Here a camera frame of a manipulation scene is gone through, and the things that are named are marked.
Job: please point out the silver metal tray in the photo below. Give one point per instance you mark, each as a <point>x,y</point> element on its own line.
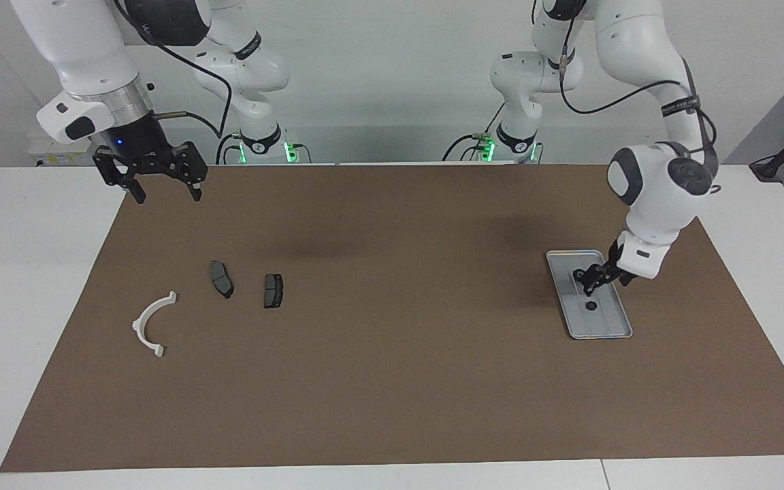
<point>603,323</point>

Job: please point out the brown table mat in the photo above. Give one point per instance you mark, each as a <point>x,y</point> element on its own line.
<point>399,381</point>

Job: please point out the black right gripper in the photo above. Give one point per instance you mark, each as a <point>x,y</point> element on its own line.
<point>135,139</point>

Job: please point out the white curved plastic bracket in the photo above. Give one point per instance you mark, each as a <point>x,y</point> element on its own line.
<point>137,327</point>

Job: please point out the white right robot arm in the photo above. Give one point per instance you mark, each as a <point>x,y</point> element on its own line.
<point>79,41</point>

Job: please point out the white power strip box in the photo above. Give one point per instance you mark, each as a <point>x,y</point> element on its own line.
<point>58,160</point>

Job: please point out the dark grey curved brake pad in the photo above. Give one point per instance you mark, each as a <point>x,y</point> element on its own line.
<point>220,278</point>

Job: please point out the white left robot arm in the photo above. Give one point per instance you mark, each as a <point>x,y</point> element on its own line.
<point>657,197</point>

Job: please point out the dark grey rectangular brake pad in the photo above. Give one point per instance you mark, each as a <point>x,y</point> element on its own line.
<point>273,290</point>

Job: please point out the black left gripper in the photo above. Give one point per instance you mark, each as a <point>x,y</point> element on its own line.
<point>616,262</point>

